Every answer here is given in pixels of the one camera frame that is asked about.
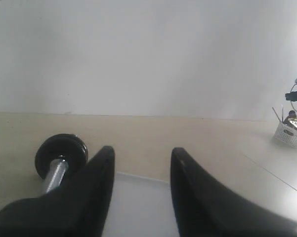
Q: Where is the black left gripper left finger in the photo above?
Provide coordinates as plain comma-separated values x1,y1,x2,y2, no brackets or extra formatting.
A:
0,146,115,237

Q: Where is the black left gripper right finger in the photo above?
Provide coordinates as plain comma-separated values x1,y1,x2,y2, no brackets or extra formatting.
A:
170,148,297,237

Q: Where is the chrome threaded dumbbell bar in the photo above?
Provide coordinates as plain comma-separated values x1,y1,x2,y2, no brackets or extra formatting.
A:
42,157,69,194

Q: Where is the black weight plate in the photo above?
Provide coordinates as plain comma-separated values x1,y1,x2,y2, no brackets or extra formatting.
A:
53,133,88,170
35,136,82,180

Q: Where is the white rectangular plastic tray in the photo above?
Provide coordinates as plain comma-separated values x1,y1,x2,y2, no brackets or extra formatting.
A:
102,172,179,237

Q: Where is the white perforated basket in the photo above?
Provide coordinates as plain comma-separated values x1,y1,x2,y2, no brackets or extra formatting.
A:
271,105,297,150

